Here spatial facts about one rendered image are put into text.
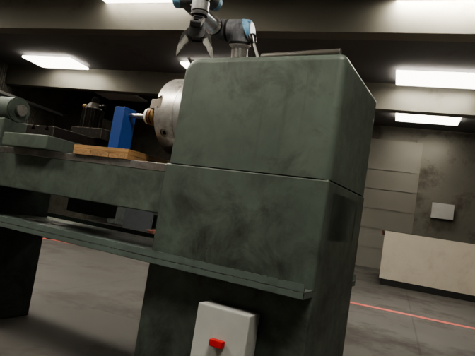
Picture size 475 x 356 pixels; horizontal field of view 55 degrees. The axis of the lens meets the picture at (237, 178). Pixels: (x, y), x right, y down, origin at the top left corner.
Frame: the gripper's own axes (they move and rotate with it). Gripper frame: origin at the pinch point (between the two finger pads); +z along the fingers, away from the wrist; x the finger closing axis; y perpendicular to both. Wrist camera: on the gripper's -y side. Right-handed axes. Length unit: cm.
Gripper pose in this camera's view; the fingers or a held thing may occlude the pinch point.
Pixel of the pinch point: (194, 58)
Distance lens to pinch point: 198.1
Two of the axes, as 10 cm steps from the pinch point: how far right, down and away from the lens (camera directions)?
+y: 0.1, -0.1, 10.0
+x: -9.9, -1.1, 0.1
